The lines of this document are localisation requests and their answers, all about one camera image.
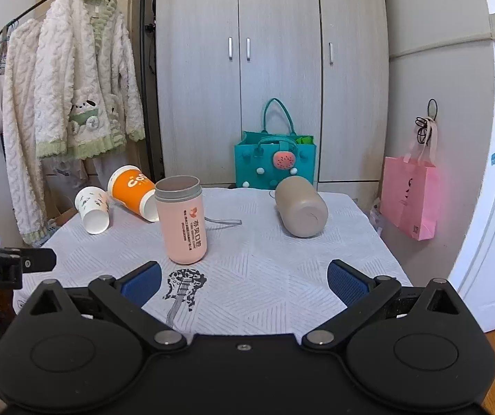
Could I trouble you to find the black hair ties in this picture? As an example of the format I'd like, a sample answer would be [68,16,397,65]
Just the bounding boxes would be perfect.
[414,99,439,147]

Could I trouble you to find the black clothes rack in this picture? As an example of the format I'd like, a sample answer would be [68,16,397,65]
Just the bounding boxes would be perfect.
[0,0,166,182]

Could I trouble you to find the grey wooden wardrobe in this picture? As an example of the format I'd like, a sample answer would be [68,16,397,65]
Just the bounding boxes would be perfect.
[154,0,391,202]

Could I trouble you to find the pink cup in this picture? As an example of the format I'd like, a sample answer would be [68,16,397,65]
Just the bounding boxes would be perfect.
[154,175,207,265]

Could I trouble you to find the pink shopping bag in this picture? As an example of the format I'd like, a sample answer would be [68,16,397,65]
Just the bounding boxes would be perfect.
[379,121,440,241]

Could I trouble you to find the teal felt bag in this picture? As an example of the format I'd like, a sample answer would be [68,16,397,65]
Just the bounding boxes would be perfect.
[234,98,317,189]

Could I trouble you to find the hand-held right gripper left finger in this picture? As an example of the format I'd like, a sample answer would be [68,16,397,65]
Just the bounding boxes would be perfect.
[28,261,188,353]

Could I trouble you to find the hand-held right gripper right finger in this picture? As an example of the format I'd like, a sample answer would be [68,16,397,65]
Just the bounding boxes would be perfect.
[301,259,465,351]

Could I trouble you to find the orange paper cup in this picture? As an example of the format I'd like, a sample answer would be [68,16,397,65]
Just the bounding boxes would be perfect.
[107,165,160,223]

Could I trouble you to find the white paper cup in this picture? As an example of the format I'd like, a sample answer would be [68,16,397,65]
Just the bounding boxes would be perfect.
[74,186,111,235]

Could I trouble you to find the white fluffy robe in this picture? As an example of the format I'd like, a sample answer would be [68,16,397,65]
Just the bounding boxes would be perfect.
[3,19,51,247]

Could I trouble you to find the beige cup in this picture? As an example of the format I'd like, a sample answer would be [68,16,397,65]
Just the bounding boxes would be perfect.
[274,176,329,238]

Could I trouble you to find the white fluffy cardigan green trim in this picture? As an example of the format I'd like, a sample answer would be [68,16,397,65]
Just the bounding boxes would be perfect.
[35,0,146,160]

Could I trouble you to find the white patterned tablecloth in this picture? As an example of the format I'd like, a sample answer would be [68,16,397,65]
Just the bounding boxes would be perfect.
[11,187,414,338]

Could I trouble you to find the grey printed garment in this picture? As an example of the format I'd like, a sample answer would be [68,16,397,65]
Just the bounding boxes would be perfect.
[42,156,114,192]

